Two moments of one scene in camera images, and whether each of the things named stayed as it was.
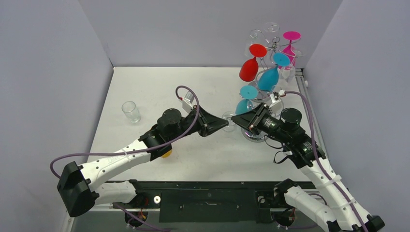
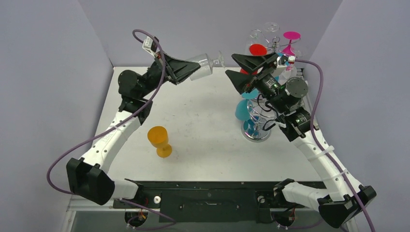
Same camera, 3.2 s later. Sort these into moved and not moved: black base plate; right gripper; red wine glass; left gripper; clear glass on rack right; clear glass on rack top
Moved: right gripper; left gripper
Not moved: red wine glass; black base plate; clear glass on rack right; clear glass on rack top
